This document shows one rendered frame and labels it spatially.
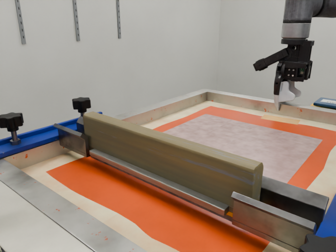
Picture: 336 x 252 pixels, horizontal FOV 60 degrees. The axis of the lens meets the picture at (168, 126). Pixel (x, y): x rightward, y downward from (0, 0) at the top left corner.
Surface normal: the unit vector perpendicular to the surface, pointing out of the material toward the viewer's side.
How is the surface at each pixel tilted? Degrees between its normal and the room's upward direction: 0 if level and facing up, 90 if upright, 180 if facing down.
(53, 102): 90
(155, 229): 0
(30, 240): 0
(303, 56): 90
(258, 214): 90
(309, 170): 0
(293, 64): 90
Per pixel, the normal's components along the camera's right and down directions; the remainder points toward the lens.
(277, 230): -0.63, 0.26
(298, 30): -0.18, 0.32
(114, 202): 0.00, -0.94
